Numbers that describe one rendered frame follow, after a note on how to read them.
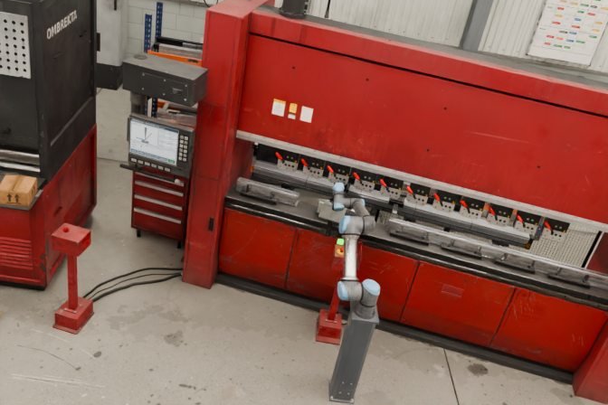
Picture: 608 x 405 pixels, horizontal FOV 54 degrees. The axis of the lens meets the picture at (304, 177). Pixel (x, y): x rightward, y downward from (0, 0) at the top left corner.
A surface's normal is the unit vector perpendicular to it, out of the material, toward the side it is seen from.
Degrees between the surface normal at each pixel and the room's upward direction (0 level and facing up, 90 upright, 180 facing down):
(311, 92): 90
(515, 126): 90
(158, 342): 0
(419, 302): 90
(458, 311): 90
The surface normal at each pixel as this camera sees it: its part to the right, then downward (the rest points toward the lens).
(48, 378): 0.17, -0.86
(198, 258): -0.22, 0.44
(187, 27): -0.01, 0.49
